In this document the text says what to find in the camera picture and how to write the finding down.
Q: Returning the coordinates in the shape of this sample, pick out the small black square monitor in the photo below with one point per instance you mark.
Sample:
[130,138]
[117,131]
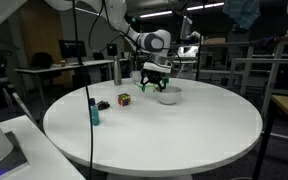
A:
[112,49]

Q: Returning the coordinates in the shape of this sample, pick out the Rubik's cube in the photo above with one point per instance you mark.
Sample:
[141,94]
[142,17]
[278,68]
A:
[124,99]

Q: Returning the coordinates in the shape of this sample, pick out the blue hand sanitizer bottle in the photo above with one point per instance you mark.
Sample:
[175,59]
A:
[96,115]

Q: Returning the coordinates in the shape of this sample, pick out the white mug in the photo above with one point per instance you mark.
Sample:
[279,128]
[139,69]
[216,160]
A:
[135,76]

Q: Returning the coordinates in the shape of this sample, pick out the small green cube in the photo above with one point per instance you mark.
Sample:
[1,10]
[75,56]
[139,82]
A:
[166,80]

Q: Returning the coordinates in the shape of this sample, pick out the metal shelf rack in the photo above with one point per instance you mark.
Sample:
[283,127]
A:
[284,60]

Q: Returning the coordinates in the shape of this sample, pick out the small black clip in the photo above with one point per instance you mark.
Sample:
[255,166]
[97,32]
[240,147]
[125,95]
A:
[103,105]

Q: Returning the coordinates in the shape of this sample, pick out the white bowl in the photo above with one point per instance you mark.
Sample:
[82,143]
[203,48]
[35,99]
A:
[168,95]

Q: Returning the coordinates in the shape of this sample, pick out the black desk monitor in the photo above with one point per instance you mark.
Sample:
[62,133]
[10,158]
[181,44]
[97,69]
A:
[69,49]

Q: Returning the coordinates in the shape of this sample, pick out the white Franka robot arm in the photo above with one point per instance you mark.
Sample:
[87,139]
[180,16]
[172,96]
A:
[150,41]

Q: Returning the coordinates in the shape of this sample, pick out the black office chair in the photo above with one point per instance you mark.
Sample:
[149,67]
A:
[42,60]

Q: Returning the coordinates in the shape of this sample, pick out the long green stick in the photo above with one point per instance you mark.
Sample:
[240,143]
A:
[137,85]

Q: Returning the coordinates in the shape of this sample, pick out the stainless steel water bottle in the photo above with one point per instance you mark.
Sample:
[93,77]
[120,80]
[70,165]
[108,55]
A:
[117,71]

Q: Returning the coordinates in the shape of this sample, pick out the long grey office desk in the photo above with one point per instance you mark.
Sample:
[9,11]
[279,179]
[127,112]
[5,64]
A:
[50,68]

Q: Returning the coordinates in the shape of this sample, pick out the white robot mounting table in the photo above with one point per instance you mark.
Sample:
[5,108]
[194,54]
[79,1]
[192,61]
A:
[44,153]

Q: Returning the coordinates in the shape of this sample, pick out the light grey wrist camera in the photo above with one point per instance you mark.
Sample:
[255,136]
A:
[156,67]

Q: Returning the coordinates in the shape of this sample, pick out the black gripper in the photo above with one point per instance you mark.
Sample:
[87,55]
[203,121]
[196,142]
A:
[154,76]

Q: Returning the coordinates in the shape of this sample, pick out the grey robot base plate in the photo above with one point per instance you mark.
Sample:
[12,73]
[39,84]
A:
[17,156]

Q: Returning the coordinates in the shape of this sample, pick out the long ceiling light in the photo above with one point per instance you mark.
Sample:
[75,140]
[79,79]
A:
[184,10]

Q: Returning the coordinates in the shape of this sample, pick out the hanging blue cloth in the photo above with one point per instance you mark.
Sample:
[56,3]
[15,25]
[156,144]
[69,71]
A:
[242,13]

